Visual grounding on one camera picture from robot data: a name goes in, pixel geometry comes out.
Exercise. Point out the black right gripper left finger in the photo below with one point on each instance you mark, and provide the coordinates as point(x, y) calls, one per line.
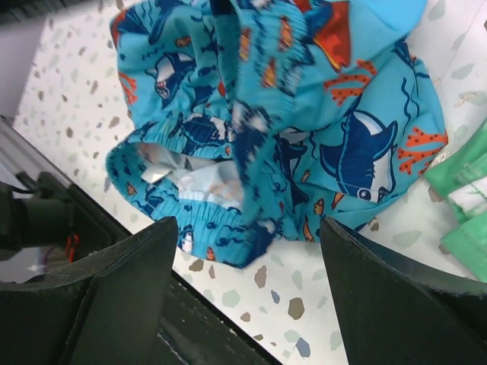
point(102, 309)

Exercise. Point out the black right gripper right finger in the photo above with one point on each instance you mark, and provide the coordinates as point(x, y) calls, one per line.
point(392, 309)

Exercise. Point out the blue shark print shorts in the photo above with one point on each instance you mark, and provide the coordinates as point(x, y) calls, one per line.
point(254, 120)

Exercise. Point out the green tie-dye shorts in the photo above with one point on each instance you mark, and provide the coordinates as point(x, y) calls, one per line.
point(460, 180)

